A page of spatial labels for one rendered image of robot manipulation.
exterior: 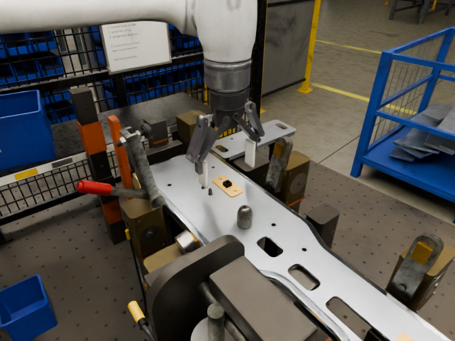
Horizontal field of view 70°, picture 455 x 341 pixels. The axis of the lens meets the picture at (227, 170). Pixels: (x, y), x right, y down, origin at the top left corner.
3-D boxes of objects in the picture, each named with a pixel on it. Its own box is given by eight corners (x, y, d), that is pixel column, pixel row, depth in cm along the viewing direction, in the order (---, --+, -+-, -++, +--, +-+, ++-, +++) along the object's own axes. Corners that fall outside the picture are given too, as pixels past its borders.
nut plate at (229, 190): (244, 191, 76) (244, 187, 76) (231, 197, 75) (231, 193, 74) (223, 175, 82) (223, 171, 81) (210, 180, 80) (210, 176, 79)
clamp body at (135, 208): (179, 310, 84) (164, 206, 64) (144, 332, 79) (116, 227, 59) (167, 292, 89) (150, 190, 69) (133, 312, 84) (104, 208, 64)
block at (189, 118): (214, 209, 117) (212, 117, 96) (196, 218, 113) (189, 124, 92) (202, 197, 122) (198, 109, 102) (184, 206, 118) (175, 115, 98)
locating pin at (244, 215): (254, 230, 68) (256, 206, 64) (243, 237, 67) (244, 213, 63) (245, 222, 70) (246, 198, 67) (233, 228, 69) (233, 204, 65)
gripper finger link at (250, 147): (245, 138, 77) (247, 137, 77) (244, 162, 81) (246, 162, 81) (253, 143, 75) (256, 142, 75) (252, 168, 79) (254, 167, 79)
